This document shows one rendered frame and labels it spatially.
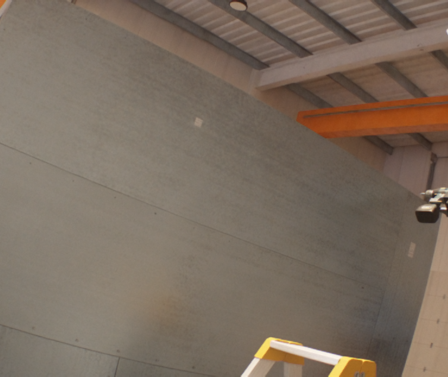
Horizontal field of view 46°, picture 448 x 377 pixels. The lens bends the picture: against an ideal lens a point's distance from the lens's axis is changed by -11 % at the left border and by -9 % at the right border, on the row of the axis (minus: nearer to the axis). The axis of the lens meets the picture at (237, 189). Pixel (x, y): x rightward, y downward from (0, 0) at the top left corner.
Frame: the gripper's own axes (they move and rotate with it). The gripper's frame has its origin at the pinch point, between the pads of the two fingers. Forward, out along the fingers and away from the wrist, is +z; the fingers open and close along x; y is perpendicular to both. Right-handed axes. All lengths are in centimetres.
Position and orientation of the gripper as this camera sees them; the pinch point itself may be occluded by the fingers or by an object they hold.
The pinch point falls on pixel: (435, 205)
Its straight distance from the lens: 283.4
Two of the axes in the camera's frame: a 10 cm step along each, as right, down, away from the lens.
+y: -6.7, 5.4, -5.1
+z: -6.1, 0.0, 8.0
